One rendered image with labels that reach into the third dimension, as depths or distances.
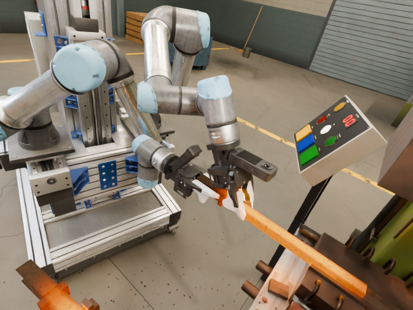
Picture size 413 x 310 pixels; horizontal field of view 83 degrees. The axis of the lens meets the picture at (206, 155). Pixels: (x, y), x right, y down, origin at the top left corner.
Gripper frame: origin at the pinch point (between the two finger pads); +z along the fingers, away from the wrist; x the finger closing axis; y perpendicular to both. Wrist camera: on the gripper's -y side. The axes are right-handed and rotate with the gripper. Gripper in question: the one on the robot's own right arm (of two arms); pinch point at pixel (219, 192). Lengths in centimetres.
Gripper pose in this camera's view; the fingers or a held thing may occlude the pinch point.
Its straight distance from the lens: 67.2
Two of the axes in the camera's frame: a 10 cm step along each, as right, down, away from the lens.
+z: 7.7, 4.7, -4.4
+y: -1.8, 8.1, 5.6
